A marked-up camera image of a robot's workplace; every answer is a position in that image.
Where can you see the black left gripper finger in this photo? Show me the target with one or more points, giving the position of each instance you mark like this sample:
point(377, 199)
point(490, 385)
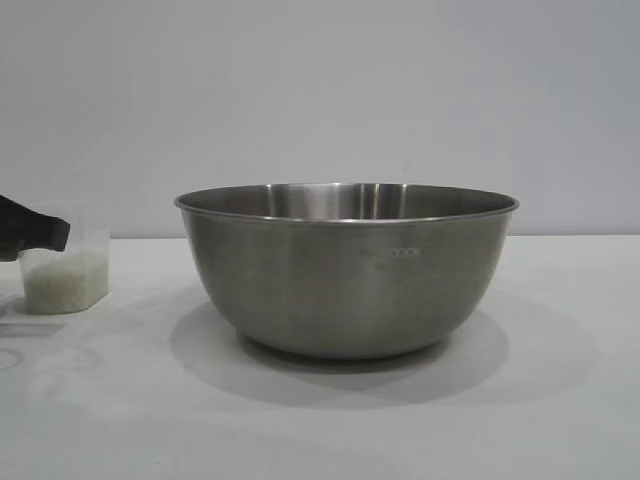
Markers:
point(9, 257)
point(35, 227)

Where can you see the translucent plastic measuring cup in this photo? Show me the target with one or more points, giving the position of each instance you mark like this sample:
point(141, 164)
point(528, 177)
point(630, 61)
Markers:
point(90, 240)

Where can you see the white rice grains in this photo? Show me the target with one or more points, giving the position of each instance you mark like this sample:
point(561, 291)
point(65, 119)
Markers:
point(65, 285)

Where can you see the stainless steel mixing bowl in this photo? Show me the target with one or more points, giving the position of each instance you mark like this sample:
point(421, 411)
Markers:
point(350, 280)

